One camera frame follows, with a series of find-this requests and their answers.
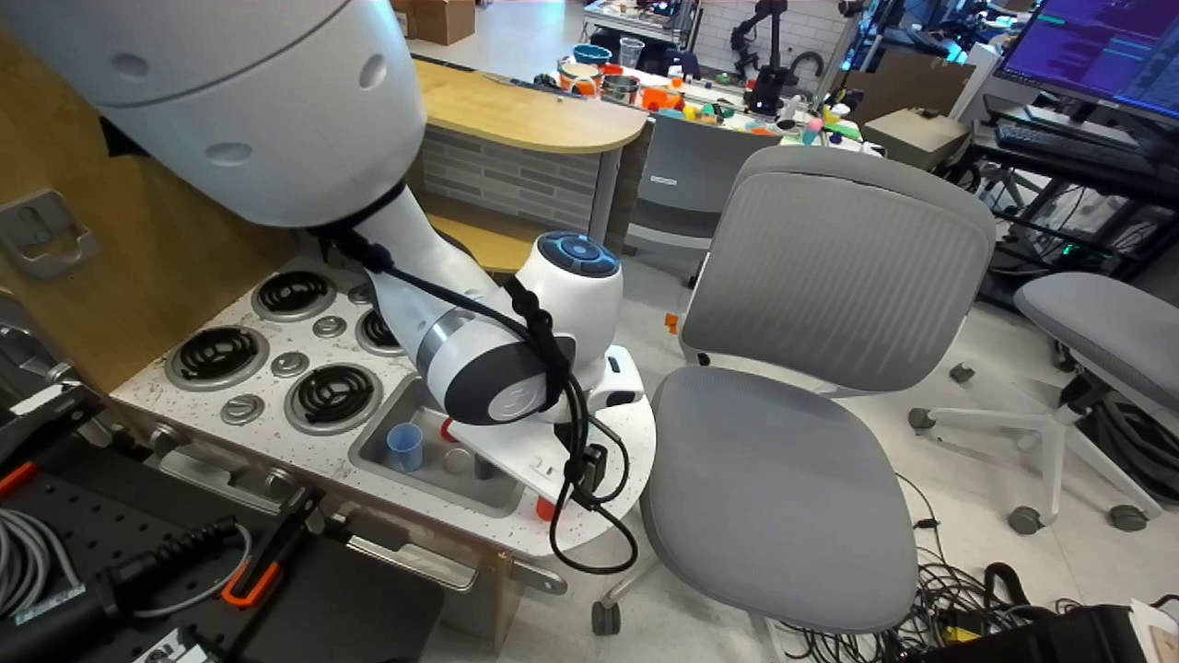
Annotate small blue cup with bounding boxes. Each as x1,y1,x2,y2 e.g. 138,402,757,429
382,419,429,475

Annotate gray plastic chair back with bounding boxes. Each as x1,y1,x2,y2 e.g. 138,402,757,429
625,112,754,288

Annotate black coil toy burner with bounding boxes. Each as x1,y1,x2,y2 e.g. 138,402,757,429
162,324,272,396
355,305,405,363
282,363,382,440
250,269,341,324

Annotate curved wooden top desk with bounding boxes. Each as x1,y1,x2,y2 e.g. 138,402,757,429
407,57,653,278

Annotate gray toy kitchen sink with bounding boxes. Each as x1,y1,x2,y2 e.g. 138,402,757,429
345,374,545,520

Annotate cluttered white table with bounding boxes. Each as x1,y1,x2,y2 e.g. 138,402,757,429
550,35,896,161

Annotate large gray office chair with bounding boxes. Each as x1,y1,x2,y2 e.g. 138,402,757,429
587,145,1003,640

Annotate brown cardboard box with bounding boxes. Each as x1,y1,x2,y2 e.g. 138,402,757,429
401,0,477,48

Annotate black perforated mounting board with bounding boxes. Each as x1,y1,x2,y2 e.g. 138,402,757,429
0,456,452,663

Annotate beige cardboard box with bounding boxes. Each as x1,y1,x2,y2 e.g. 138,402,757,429
861,103,976,175

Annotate wooden cabinet panel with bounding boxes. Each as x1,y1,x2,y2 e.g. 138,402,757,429
0,35,307,398

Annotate black equipment desk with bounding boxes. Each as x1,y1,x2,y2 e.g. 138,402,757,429
970,103,1179,311

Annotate gray chair with white base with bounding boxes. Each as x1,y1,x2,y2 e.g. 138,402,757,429
905,269,1179,537

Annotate black bag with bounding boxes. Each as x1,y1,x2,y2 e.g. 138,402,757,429
900,600,1158,663

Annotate computer monitor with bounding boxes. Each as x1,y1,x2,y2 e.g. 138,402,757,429
993,0,1179,125

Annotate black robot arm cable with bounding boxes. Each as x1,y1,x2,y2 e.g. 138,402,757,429
320,227,644,580

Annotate gray kitchen front handle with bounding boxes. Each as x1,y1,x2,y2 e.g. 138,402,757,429
363,520,571,600
151,443,308,510

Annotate orange handled black clamp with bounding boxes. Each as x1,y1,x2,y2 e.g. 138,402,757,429
218,486,323,616
0,456,43,505

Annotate tangled black floor cables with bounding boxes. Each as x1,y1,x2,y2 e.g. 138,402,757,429
783,471,1073,663

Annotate thick black cable plug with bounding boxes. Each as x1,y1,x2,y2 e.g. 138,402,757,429
102,511,255,618

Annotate gray metal cabinet handle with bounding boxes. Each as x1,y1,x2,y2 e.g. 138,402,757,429
0,187,102,281

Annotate coiled gray cable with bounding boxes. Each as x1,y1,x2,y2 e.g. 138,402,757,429
0,510,89,623

